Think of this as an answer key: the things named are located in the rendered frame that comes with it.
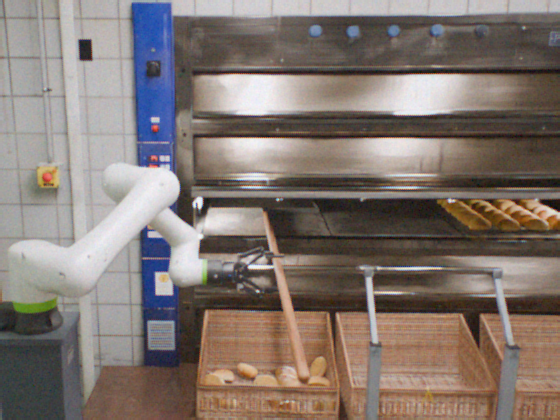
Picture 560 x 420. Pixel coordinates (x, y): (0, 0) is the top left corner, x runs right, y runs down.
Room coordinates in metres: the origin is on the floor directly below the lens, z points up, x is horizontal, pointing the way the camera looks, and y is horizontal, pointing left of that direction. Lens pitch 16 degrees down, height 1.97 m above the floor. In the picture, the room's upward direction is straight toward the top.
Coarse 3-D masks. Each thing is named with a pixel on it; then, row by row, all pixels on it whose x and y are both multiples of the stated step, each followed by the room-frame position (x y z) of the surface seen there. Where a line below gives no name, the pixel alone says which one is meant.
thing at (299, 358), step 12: (264, 216) 3.14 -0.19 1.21; (276, 252) 2.54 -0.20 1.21; (276, 264) 2.39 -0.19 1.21; (276, 276) 2.27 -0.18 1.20; (288, 300) 2.02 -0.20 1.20; (288, 312) 1.92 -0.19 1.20; (288, 324) 1.84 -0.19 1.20; (300, 348) 1.66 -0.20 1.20; (300, 360) 1.59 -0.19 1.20; (300, 372) 1.53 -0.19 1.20
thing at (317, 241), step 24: (216, 240) 2.85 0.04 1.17; (240, 240) 2.84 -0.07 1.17; (264, 240) 2.84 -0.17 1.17; (288, 240) 2.84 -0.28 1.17; (312, 240) 2.83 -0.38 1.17; (336, 240) 2.83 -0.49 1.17; (360, 240) 2.83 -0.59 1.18; (384, 240) 2.82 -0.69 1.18; (408, 240) 2.82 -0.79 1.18; (432, 240) 2.82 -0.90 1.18; (456, 240) 2.82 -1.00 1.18; (480, 240) 2.82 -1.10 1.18; (504, 240) 2.81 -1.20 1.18; (528, 240) 2.81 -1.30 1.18; (552, 240) 2.81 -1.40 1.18
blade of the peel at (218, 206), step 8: (216, 200) 3.60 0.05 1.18; (224, 200) 3.60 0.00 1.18; (232, 200) 3.60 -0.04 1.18; (240, 200) 3.60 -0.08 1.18; (248, 200) 3.60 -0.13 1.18; (256, 200) 3.60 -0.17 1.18; (264, 200) 3.60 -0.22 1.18; (272, 200) 3.60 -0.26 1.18; (288, 200) 3.60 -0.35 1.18; (296, 200) 3.60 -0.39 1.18; (304, 200) 3.60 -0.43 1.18; (216, 208) 3.31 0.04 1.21; (224, 208) 3.31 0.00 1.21; (232, 208) 3.31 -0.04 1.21; (240, 208) 3.31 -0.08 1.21; (248, 208) 3.31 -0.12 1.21; (256, 208) 3.31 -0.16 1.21; (272, 208) 3.31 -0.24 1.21; (280, 208) 3.31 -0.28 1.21; (288, 208) 3.31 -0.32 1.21; (296, 208) 3.31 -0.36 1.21; (304, 208) 3.31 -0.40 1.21; (312, 208) 3.31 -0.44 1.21
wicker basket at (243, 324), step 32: (256, 320) 2.80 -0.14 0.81; (320, 320) 2.79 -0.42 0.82; (224, 352) 2.77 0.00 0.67; (256, 352) 2.76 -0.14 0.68; (288, 352) 2.76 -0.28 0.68; (320, 352) 2.75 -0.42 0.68; (224, 384) 2.35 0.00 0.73; (224, 416) 2.36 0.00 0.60; (256, 416) 2.35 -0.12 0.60; (288, 416) 2.34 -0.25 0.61; (320, 416) 2.34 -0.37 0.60
